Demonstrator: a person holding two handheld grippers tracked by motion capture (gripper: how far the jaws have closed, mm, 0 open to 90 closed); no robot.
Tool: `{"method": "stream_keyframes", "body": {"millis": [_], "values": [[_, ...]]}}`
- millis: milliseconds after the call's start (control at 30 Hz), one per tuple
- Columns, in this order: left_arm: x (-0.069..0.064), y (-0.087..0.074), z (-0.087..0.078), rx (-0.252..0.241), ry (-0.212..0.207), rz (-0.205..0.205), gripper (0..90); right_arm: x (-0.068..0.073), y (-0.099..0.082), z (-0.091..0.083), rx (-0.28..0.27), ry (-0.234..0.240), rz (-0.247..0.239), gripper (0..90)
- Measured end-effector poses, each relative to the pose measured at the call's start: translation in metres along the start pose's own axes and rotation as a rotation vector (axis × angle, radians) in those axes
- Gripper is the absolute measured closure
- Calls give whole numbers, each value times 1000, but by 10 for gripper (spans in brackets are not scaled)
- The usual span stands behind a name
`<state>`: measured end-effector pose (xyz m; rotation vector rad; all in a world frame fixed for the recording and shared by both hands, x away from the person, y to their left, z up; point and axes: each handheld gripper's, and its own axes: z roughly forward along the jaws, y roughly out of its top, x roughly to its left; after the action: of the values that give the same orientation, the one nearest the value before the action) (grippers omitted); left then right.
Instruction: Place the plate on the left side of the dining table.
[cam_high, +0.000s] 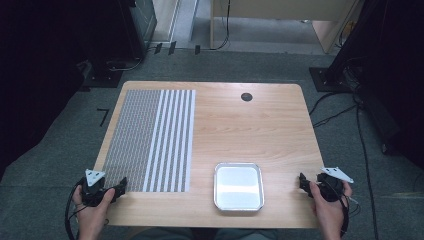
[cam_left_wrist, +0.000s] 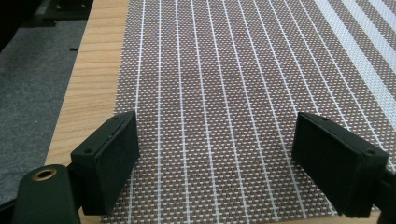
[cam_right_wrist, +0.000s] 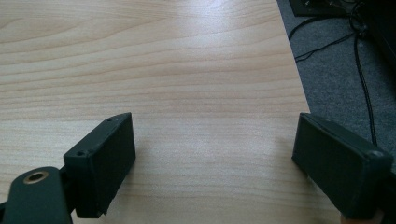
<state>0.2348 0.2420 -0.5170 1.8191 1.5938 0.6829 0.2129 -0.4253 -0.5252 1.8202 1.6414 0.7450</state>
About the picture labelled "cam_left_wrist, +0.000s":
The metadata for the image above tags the black stand base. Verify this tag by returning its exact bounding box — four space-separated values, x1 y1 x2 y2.
34 0 94 27

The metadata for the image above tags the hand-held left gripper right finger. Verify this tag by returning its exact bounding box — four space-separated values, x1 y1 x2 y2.
291 111 390 218

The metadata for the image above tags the brown white striped woven placemat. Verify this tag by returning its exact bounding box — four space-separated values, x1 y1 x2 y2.
101 0 396 224

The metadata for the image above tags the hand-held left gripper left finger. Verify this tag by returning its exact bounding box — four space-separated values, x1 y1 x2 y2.
70 110 140 217

